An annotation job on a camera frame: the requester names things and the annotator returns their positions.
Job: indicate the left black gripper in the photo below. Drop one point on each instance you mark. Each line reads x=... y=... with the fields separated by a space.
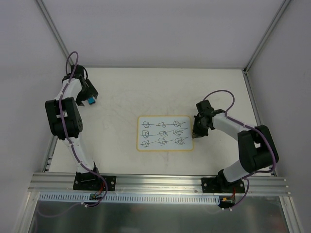
x=85 y=94

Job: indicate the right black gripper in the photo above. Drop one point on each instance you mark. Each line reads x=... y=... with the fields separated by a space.
x=198 y=127

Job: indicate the blue whiteboard eraser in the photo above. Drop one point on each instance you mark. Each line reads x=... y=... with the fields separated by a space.
x=91 y=100

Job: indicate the yellow framed small whiteboard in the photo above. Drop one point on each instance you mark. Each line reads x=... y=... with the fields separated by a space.
x=164 y=133

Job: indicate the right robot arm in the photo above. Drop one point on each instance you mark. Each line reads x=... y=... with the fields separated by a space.
x=256 y=148

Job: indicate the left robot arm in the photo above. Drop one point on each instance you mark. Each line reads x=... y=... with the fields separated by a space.
x=66 y=123

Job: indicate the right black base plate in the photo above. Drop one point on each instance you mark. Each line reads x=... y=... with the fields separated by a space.
x=213 y=185

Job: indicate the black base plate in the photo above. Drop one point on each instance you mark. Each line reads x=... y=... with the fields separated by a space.
x=213 y=185
x=90 y=182

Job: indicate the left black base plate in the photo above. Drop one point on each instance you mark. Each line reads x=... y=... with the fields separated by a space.
x=90 y=182

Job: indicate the aluminium mounting rail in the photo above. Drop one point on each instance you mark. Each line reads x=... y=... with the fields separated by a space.
x=159 y=184

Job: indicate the white slotted cable duct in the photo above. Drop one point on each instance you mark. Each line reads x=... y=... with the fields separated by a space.
x=131 y=198

